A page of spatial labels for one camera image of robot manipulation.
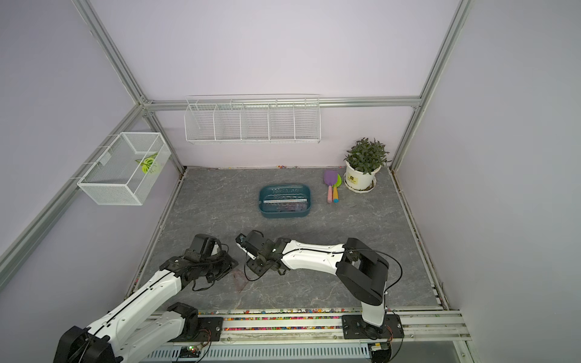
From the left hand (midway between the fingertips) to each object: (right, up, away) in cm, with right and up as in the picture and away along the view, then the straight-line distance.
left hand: (236, 266), depth 82 cm
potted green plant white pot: (+51, +41, +17) cm, 68 cm away
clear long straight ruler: (+19, +23, +26) cm, 39 cm away
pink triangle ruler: (+1, -6, +3) cm, 7 cm away
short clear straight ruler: (+17, +28, +26) cm, 42 cm away
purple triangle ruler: (+19, +20, +23) cm, 36 cm away
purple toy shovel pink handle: (+39, +34, +34) cm, 62 cm away
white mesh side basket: (-41, +34, 0) cm, 53 cm away
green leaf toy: (-32, +38, -1) cm, 50 cm away
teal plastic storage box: (+10, +18, +20) cm, 28 cm away
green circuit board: (-12, -24, -11) cm, 29 cm away
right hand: (+7, +3, +2) cm, 7 cm away
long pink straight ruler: (+13, +21, +23) cm, 34 cm away
